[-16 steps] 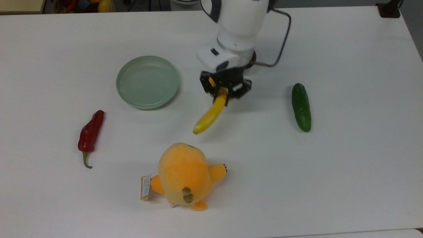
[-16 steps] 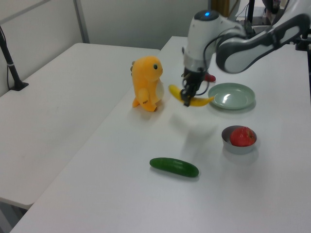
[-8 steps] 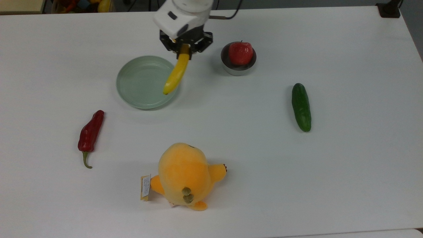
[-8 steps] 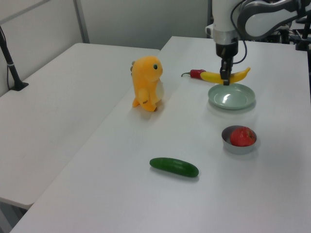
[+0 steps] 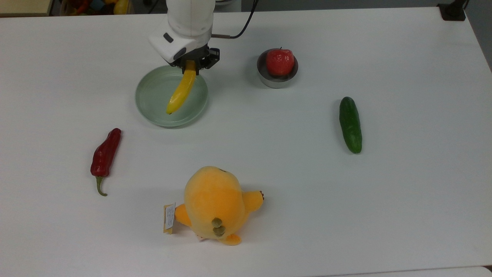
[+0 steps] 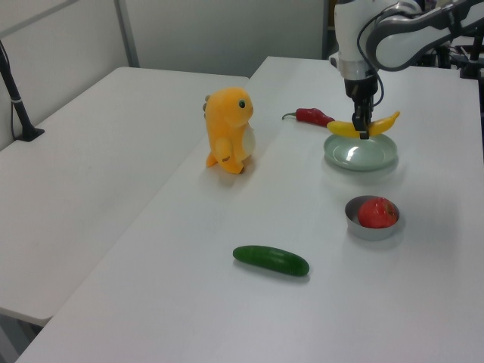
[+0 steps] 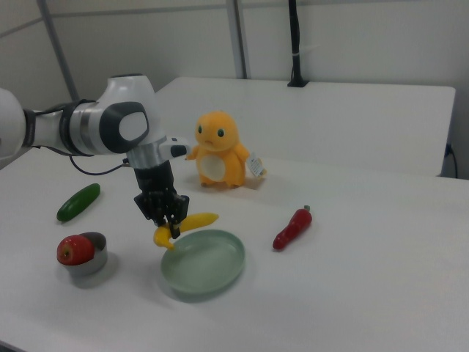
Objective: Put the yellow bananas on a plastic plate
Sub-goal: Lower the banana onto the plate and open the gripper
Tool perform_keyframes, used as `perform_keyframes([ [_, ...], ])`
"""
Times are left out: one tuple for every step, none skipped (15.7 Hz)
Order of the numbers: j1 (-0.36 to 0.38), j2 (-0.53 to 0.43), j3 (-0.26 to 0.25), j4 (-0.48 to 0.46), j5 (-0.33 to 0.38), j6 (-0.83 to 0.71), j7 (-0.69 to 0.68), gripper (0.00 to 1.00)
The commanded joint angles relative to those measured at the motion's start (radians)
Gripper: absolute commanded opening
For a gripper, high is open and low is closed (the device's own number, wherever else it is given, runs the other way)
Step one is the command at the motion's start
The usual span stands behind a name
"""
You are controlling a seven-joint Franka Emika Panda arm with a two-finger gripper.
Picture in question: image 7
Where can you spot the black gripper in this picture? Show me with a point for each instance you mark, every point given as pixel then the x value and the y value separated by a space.
pixel 158 194

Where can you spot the yellow plastic banana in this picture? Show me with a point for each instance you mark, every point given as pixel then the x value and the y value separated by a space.
pixel 194 221

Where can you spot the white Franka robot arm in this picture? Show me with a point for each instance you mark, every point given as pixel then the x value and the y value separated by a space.
pixel 91 128

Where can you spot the light green plastic plate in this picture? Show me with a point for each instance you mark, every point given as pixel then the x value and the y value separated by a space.
pixel 205 262

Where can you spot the orange plush dinosaur toy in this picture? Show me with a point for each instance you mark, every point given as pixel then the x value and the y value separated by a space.
pixel 217 154

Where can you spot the small metal bowl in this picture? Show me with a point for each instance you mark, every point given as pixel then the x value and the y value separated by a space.
pixel 91 262

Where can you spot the green plastic cucumber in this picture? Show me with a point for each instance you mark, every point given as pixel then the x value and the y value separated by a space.
pixel 78 202

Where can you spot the red plastic apple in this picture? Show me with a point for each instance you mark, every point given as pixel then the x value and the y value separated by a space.
pixel 74 250

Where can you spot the white paper hang tag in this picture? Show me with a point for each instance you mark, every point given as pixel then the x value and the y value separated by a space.
pixel 256 165

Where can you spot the red plastic chili pepper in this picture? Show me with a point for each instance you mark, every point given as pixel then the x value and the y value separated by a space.
pixel 293 229

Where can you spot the white rear table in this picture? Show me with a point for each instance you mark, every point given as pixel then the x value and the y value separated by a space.
pixel 329 117

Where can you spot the black pole with clamp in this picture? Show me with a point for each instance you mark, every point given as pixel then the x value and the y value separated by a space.
pixel 296 44

